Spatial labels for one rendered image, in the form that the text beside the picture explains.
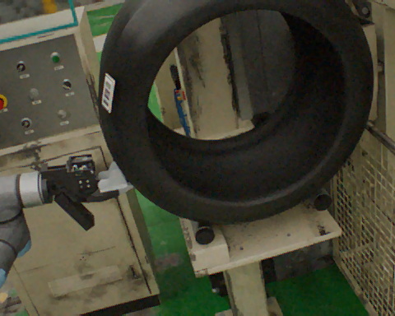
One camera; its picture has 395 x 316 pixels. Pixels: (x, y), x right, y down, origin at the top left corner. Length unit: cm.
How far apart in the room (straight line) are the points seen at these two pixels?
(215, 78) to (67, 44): 57
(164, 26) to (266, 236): 60
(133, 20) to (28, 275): 140
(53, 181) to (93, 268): 100
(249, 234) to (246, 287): 56
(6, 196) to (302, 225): 69
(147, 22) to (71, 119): 93
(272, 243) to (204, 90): 45
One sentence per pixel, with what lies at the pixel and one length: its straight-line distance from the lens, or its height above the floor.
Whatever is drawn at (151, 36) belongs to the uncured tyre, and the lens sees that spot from 83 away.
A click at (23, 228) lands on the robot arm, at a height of 99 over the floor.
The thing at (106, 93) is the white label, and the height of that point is 128.
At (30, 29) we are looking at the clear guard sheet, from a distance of 161.
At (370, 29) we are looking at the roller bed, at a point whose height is 118.
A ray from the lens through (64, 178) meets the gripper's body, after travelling 104.
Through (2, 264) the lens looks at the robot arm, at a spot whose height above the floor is 99.
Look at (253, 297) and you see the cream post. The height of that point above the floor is 26.
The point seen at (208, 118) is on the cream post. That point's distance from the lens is 133.
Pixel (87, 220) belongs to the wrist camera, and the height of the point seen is 97.
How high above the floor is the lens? 157
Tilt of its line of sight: 26 degrees down
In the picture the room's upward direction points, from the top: 9 degrees counter-clockwise
